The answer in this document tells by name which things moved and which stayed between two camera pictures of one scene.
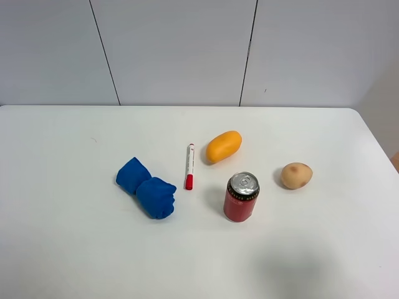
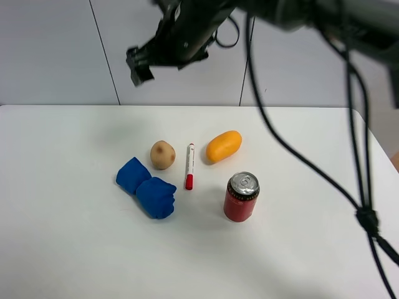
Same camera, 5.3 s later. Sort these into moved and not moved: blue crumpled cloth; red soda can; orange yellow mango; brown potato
Moved: brown potato
Not moved: red soda can; orange yellow mango; blue crumpled cloth
